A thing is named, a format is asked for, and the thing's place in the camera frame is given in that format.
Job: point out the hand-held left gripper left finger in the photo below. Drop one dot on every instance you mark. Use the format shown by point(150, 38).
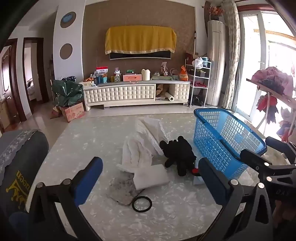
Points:
point(91, 173)

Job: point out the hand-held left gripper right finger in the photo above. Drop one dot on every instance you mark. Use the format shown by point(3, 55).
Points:
point(209, 178)

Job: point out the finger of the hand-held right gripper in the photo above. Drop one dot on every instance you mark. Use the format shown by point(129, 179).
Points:
point(279, 146)
point(252, 157)

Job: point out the grey cloth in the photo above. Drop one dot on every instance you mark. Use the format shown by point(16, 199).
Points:
point(122, 190)

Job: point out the black plush toy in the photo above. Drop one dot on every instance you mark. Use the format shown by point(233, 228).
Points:
point(182, 155)

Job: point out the blue plastic basket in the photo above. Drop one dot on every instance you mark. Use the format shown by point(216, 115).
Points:
point(222, 129)

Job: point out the white towel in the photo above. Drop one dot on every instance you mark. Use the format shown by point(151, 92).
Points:
point(138, 148)

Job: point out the white cloth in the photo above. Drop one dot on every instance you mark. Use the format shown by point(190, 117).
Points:
point(150, 177)

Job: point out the red garment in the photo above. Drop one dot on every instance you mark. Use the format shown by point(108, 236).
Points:
point(266, 104)

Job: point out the clothes drying rack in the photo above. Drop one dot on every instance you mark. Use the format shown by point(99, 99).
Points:
point(272, 91)

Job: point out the cardboard box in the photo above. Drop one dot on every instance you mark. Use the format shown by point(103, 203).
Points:
point(72, 112)

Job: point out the chair with grey cover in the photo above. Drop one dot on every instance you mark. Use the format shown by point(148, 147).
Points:
point(20, 166)

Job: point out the pink garment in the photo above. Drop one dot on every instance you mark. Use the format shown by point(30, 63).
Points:
point(275, 74)

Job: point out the white tufted television cabinet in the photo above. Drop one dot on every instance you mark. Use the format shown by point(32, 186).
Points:
point(120, 93)

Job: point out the white paper roll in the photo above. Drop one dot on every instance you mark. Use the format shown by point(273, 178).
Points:
point(170, 97)

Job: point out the white metal shelf rack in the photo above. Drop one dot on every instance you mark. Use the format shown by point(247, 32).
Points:
point(201, 76)

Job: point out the patterned curtain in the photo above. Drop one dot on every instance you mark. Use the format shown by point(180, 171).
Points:
point(232, 58)

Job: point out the tall standing air conditioner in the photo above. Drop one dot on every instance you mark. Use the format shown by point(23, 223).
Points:
point(216, 62)

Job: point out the pink box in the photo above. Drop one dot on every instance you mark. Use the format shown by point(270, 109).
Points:
point(131, 77)

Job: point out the orange bag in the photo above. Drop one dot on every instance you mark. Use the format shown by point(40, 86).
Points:
point(183, 74)

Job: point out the white plastic jug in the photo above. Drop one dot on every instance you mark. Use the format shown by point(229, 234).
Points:
point(146, 75)

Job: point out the black television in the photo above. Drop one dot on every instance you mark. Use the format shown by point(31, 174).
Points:
point(138, 56)

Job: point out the flower vase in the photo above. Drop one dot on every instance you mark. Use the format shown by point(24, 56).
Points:
point(215, 12)

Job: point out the dark wooden door frame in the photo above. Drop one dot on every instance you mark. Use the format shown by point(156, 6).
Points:
point(17, 88)

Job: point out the round brown wall decoration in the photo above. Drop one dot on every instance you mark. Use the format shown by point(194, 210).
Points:
point(66, 51)

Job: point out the round wall clock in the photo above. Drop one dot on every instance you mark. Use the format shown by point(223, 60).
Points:
point(68, 19)

